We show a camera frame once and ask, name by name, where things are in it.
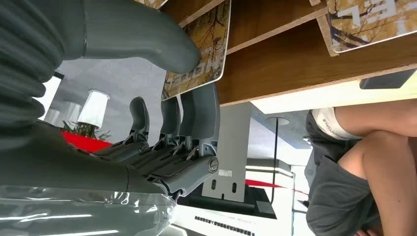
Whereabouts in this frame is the brown wooden card rack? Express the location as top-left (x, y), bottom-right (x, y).
top-left (159, 0), bottom-right (417, 107)

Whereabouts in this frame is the person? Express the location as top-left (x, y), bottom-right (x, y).
top-left (304, 98), bottom-right (417, 236)

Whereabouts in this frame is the red planter box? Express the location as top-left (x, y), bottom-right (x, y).
top-left (61, 131), bottom-right (114, 154)

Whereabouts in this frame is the green plant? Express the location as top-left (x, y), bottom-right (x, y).
top-left (61, 121), bottom-right (112, 143)

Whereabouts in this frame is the ribbed grey right arm sleeve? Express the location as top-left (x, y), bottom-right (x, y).
top-left (0, 0), bottom-right (88, 131)

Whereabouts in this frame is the grey monitor stand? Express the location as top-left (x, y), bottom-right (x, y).
top-left (201, 102), bottom-right (253, 203)

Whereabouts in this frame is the white keyboard with black keys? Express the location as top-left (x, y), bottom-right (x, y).
top-left (194, 215), bottom-right (257, 236)

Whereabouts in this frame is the red barrier strip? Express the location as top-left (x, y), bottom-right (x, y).
top-left (245, 178), bottom-right (285, 190)

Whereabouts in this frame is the black pole stand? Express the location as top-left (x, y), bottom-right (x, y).
top-left (264, 117), bottom-right (291, 207)

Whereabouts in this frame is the black flat device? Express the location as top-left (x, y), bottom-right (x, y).
top-left (359, 68), bottom-right (417, 90)

